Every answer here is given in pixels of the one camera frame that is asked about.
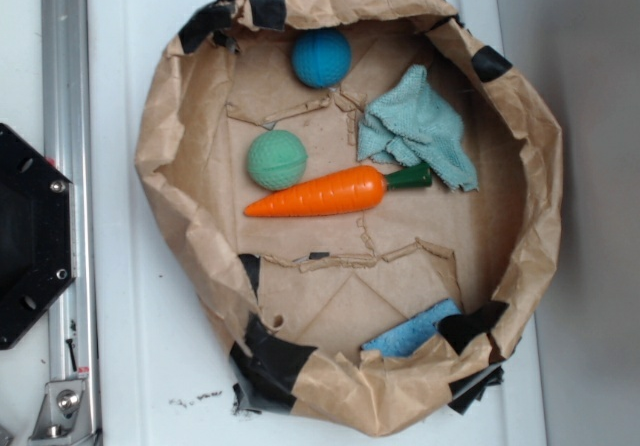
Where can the light blue cloth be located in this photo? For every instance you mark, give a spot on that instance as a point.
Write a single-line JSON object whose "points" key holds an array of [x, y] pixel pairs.
{"points": [[412, 123]]}

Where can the orange toy carrot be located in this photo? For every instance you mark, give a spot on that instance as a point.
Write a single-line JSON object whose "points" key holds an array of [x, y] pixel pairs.
{"points": [[351, 190]]}

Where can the brown paper bag tray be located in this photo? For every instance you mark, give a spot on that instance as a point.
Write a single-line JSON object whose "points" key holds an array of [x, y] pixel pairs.
{"points": [[292, 300]]}

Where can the green golf ball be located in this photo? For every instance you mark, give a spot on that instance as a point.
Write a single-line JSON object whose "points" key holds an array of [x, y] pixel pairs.
{"points": [[276, 160]]}

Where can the blue rubber ball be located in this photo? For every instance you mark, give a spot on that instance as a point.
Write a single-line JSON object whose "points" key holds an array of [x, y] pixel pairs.
{"points": [[321, 58]]}

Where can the blue sponge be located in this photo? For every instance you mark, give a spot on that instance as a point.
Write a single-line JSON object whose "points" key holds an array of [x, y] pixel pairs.
{"points": [[404, 339]]}

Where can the aluminium frame rail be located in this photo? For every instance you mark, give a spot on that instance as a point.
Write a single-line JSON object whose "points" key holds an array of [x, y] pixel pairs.
{"points": [[72, 319]]}

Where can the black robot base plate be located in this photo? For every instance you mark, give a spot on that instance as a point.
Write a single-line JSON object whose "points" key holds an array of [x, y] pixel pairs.
{"points": [[36, 238]]}

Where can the metal corner bracket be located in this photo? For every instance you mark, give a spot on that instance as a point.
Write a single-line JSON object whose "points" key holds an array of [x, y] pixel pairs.
{"points": [[64, 417]]}

